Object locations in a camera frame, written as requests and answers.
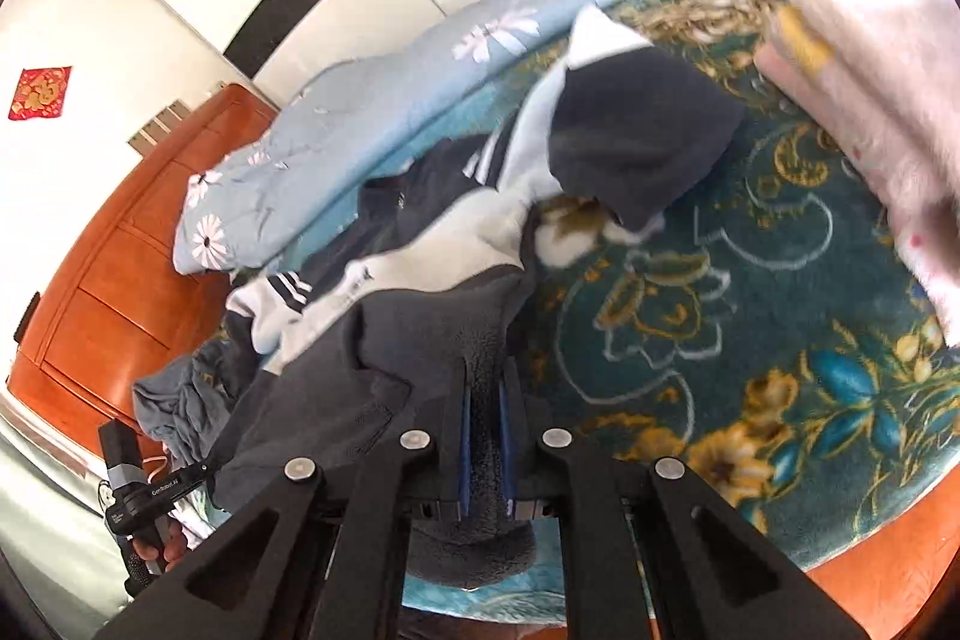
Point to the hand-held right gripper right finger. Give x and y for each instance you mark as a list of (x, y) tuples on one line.
[(506, 452)]

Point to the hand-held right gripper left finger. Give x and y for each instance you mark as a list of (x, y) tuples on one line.
[(465, 452)]

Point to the navy white fleece-lined jacket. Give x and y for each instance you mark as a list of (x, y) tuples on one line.
[(420, 340)]

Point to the person's left hand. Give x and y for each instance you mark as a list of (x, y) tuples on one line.
[(175, 539)]

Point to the grey-blue crumpled garment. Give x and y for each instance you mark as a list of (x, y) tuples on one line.
[(176, 396)]

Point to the orange wooden headboard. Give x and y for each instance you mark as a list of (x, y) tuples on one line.
[(127, 280)]

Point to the teal floral plush blanket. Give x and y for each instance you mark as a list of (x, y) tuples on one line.
[(750, 310)]

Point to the light blue floral quilt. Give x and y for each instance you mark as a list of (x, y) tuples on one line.
[(360, 100)]

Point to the pink white fluffy blanket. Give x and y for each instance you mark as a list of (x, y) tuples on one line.
[(877, 85)]

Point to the small black wall fixture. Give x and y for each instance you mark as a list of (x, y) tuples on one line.
[(28, 317)]

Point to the grey wall switch panel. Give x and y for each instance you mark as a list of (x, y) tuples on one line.
[(157, 126)]

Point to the orange wooden bed rail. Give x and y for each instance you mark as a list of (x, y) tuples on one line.
[(892, 587)]

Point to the red paper wall decoration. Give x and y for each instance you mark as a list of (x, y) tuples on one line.
[(39, 93)]

